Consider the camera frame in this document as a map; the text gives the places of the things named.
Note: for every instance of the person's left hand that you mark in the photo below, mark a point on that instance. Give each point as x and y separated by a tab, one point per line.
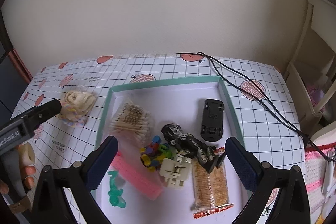
13	172

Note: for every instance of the cream shelf unit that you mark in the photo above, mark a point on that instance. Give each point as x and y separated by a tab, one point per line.
310	74

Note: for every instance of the cream hair claw clip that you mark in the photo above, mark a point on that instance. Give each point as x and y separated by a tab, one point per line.
175	172

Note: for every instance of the fruit print grid tablecloth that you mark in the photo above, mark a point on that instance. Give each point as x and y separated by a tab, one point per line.
258	93

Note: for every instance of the packaged biscuit bar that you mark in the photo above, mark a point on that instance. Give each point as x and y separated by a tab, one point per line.
210	190

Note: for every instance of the dark window frame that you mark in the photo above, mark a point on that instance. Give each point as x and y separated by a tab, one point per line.
14	76

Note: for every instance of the pink striped knitted cloth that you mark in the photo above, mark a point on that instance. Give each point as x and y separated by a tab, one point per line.
320	185

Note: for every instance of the black toy car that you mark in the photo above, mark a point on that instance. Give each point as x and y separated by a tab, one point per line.
212	120

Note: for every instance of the green hair clip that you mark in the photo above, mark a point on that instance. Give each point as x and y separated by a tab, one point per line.
114	193

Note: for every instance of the pink hair roller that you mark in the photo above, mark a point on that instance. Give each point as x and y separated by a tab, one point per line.
137	179

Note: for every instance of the cotton swab bag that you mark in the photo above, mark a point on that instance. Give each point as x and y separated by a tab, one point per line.
132	121

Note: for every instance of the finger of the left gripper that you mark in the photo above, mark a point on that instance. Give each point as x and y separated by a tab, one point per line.
31	119

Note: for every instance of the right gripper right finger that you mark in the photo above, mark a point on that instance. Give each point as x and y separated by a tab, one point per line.
291	204

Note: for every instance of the teal shallow box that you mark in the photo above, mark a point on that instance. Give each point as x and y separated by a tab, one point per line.
180	101

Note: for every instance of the pastel beaded hair band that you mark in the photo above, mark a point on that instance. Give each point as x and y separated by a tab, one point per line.
69	116

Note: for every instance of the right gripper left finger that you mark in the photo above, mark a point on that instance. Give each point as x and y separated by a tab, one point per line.
50	203

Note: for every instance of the colourful mini clips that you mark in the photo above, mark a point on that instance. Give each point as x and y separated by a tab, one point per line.
152	155

